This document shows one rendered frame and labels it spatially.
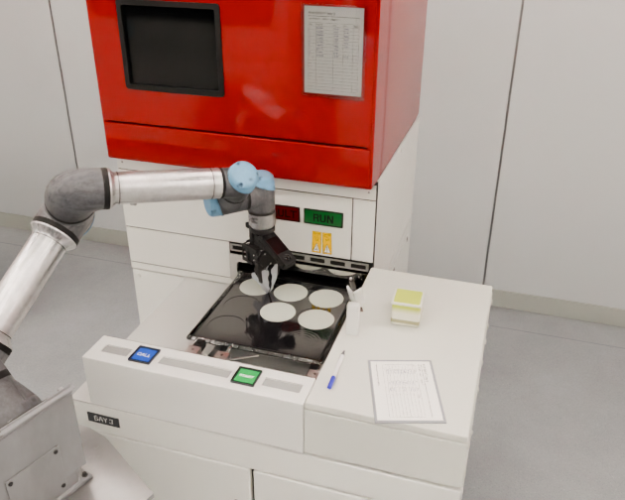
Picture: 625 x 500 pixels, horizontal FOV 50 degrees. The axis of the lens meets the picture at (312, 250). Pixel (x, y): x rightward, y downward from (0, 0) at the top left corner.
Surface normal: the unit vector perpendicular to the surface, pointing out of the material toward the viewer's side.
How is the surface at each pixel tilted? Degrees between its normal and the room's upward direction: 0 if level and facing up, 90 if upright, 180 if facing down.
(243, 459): 90
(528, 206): 90
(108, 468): 0
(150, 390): 90
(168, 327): 0
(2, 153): 90
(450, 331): 0
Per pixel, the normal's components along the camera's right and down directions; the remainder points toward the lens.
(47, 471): 0.83, 0.26
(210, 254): -0.30, 0.44
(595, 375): 0.00, -0.88
